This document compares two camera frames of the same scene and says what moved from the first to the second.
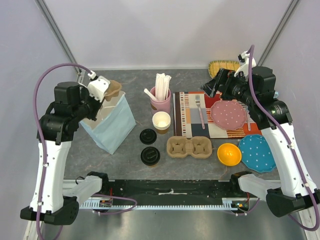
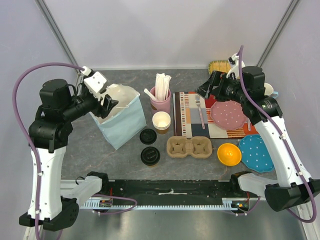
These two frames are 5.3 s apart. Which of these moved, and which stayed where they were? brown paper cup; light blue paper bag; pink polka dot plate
Moved: light blue paper bag
Stayed: pink polka dot plate; brown paper cup
